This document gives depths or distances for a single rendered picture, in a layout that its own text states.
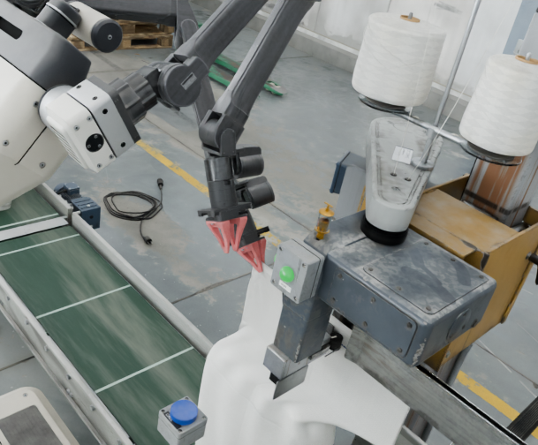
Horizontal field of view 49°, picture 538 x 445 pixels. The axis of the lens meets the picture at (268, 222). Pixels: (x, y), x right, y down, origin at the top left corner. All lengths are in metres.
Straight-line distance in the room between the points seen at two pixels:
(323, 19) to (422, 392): 6.85
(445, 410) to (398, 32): 0.73
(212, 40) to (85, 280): 1.50
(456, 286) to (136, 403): 1.23
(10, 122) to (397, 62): 0.74
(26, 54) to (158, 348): 1.27
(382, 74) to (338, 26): 6.44
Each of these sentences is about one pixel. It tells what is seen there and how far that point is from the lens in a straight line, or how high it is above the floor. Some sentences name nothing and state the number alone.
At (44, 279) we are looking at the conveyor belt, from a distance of 2.51.
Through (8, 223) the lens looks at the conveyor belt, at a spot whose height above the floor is 0.38.
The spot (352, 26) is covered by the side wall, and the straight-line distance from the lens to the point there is 7.56.
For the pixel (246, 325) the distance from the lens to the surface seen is 1.58.
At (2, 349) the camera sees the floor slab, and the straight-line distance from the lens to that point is 2.78.
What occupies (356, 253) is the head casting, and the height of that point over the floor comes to 1.34.
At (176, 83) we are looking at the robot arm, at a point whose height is 1.53.
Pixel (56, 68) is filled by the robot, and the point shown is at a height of 1.52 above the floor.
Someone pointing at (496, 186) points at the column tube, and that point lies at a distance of 1.42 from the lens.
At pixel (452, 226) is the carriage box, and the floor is 1.33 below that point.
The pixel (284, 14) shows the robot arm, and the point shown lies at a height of 1.65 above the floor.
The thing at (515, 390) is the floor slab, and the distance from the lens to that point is 3.19.
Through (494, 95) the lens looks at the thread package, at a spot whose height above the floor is 1.63.
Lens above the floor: 1.89
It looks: 30 degrees down
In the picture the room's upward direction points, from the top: 12 degrees clockwise
